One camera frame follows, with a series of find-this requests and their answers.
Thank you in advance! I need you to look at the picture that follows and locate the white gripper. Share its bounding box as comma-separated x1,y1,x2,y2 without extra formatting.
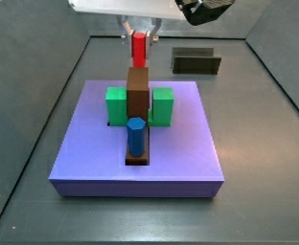
68,0,184,59

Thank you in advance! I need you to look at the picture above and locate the red stepped cylinder peg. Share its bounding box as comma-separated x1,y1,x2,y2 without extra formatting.
132,33,145,67

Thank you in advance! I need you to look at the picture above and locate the purple base board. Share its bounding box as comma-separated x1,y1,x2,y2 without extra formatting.
48,81,224,197

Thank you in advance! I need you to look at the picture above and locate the brown L-shaped block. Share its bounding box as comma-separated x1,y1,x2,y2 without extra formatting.
125,67,149,166

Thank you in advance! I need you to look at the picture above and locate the green U-shaped block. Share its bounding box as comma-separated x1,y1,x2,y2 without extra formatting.
104,87,175,126

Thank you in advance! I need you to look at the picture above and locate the blue hexagonal peg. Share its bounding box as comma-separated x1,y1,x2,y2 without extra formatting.
127,117,145,157

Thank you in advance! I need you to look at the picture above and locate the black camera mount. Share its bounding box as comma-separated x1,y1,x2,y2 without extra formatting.
175,0,235,26

